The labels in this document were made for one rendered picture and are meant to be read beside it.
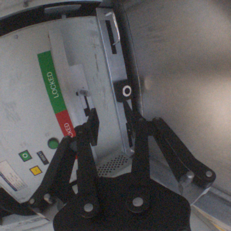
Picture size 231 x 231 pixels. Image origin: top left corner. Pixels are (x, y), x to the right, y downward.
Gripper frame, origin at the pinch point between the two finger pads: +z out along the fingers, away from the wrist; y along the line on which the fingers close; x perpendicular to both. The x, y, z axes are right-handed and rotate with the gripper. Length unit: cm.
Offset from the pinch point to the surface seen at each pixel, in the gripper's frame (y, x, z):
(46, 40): -11.9, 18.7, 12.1
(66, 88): -8.8, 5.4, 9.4
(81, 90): -6.7, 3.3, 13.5
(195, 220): 24, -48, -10
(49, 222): -33.3, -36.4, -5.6
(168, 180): 13.4, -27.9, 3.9
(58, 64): -9.0, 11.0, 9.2
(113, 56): 3.4, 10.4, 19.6
